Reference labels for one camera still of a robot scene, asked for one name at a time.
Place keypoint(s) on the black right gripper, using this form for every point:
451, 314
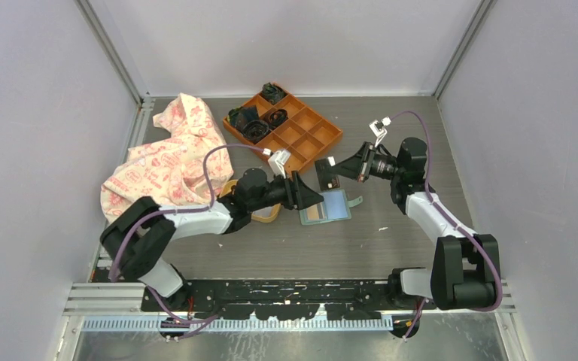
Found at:
349, 168

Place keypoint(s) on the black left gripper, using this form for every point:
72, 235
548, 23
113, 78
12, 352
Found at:
297, 194

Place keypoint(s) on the orange credit card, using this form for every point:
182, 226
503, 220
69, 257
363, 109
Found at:
316, 213

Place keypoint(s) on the green card holder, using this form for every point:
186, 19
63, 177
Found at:
338, 207

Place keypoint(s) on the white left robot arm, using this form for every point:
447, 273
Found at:
137, 239

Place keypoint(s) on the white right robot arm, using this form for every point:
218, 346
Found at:
465, 273

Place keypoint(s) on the yellow oval dish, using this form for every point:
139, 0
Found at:
264, 215

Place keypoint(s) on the orange compartment tray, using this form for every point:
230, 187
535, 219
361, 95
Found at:
306, 134

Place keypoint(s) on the coiled black belt small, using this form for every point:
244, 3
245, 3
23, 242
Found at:
276, 118

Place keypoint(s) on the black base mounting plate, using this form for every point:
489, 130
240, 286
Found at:
232, 299

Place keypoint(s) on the dark folded fabric item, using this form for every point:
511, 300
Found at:
240, 117

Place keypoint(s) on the pink patterned cloth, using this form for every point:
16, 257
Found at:
183, 169

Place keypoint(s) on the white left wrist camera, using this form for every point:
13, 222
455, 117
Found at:
277, 160

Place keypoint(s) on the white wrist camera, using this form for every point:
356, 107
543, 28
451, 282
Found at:
277, 160
379, 129

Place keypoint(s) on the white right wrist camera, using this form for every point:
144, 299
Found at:
379, 129

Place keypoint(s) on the aluminium frame rail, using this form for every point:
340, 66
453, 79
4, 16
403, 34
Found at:
117, 308

